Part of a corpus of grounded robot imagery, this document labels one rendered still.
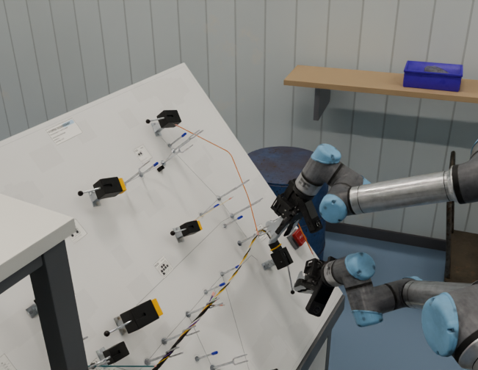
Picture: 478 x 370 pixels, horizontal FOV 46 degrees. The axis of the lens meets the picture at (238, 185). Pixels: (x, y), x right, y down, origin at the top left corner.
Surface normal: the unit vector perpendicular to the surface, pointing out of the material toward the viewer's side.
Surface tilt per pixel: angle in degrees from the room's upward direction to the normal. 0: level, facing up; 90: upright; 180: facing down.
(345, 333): 0
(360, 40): 90
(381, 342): 0
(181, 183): 50
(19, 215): 0
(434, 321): 88
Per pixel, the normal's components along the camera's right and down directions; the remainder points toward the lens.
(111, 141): 0.66, -0.40
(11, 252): -0.01, -0.88
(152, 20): -0.33, 0.44
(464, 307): 0.04, -0.68
